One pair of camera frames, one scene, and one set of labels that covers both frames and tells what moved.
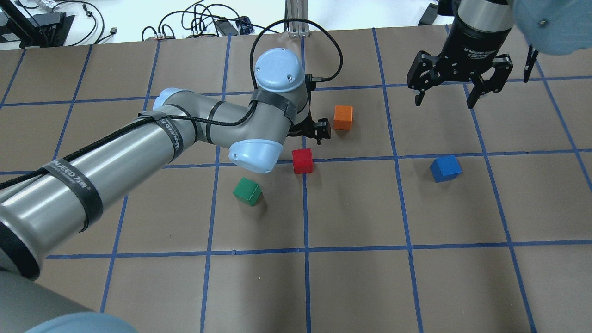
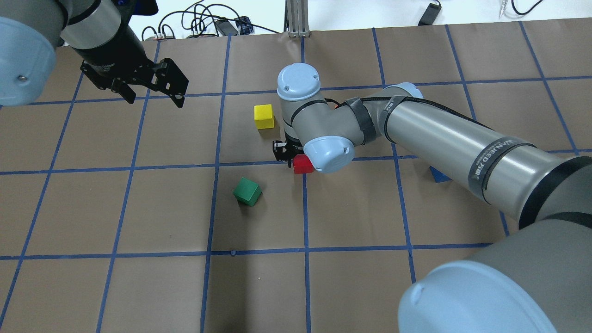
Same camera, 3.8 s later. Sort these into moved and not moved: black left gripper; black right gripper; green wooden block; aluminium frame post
Moved: black left gripper; black right gripper
Not moved: green wooden block; aluminium frame post
